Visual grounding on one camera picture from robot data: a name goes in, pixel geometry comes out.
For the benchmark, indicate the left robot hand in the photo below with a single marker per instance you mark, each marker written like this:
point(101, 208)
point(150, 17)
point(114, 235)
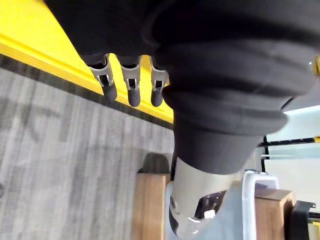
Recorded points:
point(212, 75)

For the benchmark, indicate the yellow shelf beam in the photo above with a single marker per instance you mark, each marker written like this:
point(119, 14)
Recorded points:
point(316, 65)

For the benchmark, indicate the white plastic bin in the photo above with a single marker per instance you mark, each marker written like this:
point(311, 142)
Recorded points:
point(249, 212)

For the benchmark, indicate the brown wooden stand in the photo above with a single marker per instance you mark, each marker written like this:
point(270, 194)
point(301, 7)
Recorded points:
point(150, 207)

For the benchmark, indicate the black flat plastic part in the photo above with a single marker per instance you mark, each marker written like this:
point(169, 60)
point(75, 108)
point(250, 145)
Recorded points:
point(298, 222)

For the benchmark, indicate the black metal rack frame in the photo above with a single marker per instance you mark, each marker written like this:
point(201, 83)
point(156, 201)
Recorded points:
point(287, 142)

